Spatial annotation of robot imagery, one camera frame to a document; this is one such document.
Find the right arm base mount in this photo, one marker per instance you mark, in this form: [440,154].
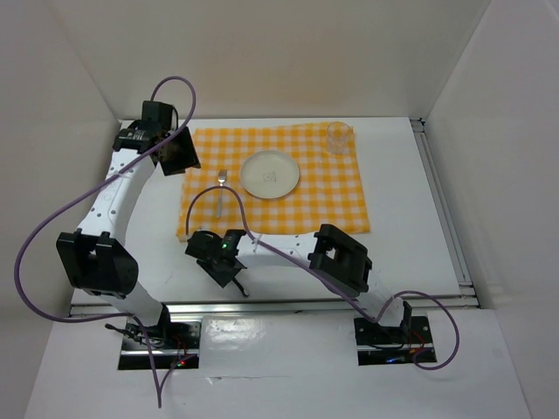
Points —
[377,345]

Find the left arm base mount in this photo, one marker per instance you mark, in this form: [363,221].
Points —
[179,348]

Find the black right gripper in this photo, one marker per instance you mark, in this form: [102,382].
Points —
[221,278]

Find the aluminium front rail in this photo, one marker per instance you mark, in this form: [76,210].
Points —
[274,307]

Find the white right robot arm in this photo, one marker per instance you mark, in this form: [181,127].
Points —
[342,264]

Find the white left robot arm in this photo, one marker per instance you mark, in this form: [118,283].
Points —
[94,256]

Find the clear plastic cup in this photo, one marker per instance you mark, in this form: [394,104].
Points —
[339,134]

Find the yellow white checkered cloth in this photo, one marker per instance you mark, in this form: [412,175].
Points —
[329,189]

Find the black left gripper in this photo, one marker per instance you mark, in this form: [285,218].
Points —
[187,159]

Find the silver table knife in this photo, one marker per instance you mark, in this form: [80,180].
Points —
[243,291]

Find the cream round plate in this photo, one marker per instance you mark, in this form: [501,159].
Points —
[269,174]

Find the silver fork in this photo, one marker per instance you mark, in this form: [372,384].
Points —
[222,178]

